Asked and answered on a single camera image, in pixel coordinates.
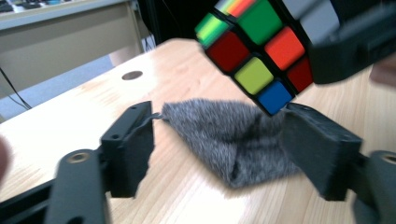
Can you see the dark round table grommet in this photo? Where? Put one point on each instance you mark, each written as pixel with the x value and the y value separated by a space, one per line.
pixel 132 75

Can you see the grey fluffy cloth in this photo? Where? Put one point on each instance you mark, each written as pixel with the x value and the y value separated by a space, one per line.
pixel 224 140

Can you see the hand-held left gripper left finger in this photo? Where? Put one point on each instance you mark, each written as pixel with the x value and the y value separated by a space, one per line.
pixel 130 149

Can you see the multicoloured puzzle cube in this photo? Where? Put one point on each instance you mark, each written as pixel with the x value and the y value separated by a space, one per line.
pixel 258 46

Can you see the beige wooden desk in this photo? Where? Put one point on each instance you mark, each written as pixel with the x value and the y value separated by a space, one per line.
pixel 62 40

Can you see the black metal stand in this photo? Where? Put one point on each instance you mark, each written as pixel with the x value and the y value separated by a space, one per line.
pixel 174 18

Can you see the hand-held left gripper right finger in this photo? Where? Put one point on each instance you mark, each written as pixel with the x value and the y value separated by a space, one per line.
pixel 320 149

